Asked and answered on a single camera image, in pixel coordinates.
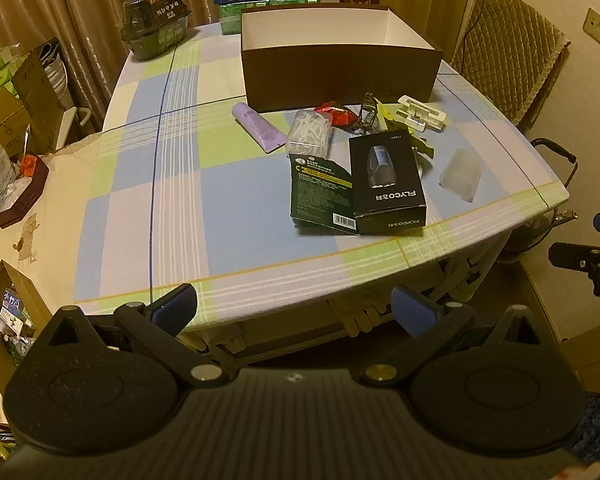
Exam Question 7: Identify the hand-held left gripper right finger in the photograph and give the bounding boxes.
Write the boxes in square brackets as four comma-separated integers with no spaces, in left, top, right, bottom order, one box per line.
[357,285,548,388]

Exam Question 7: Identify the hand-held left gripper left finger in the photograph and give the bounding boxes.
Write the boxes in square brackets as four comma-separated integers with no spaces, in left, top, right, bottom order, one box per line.
[40,283,231,388]

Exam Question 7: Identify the black shaver box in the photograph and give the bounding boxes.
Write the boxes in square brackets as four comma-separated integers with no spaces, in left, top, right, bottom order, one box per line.
[348,133,427,236]

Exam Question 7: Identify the clear plastic cup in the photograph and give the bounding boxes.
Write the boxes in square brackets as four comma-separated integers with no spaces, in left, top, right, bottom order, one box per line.
[439,148,482,203]

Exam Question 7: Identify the dark green card packet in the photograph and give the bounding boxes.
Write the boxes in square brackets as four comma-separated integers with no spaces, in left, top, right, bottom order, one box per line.
[288,153,358,236]

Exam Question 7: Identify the yellow sachet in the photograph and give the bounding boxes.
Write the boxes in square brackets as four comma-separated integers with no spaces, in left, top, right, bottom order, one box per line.
[410,132,436,158]
[377,102,406,133]

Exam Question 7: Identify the white claw hair clip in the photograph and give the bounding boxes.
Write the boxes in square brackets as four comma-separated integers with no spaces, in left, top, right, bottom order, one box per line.
[397,95,451,133]

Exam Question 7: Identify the purple tube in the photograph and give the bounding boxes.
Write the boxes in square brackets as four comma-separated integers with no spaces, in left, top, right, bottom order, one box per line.
[231,102,287,153]

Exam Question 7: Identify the clear box of cotton swabs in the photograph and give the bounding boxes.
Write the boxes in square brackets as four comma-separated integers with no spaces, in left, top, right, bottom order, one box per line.
[285,109,334,160]

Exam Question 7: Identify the leopard print hair clip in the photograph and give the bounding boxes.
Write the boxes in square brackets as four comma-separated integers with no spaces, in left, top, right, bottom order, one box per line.
[349,92,383,136]

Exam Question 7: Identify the red snack packet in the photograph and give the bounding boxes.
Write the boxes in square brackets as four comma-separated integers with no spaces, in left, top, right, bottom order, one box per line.
[314,101,358,133]

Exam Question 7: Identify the open cardboard box of packets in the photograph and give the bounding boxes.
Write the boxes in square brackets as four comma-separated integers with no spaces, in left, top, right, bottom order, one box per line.
[0,260,53,391]

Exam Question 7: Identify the dark red hexagonal box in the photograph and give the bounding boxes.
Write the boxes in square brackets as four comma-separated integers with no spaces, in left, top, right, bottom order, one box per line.
[0,155,50,230]

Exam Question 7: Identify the chair with quilted cover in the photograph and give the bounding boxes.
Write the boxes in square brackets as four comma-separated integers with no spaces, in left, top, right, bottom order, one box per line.
[450,0,571,126]

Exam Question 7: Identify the white stool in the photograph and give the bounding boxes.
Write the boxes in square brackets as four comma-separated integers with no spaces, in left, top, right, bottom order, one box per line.
[55,106,95,143]

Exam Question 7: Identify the low brown cardboard box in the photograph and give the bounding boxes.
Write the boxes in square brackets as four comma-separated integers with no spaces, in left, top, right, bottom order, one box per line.
[0,87,33,156]

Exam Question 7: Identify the tall brown cardboard box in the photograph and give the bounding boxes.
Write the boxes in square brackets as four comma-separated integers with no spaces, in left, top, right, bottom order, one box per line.
[12,37,73,153]

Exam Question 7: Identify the stack of bowls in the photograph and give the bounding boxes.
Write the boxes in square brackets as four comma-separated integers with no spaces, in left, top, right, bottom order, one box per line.
[40,45,68,96]

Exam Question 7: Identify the green black noodle bowl pack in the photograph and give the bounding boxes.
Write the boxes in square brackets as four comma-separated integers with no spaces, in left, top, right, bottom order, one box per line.
[120,0,196,61]

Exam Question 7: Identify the green tissue packs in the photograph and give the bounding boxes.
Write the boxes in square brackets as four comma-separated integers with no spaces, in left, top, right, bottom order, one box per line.
[0,45,28,96]

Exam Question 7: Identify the green carton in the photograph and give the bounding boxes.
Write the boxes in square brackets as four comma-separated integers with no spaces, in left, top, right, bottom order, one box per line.
[217,0,271,36]

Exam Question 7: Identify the black metal frame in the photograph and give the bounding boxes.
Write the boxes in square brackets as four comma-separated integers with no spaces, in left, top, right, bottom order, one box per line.
[530,137,578,261]

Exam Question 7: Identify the single wall socket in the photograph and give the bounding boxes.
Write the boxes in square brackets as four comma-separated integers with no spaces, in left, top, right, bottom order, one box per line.
[582,8,600,43]

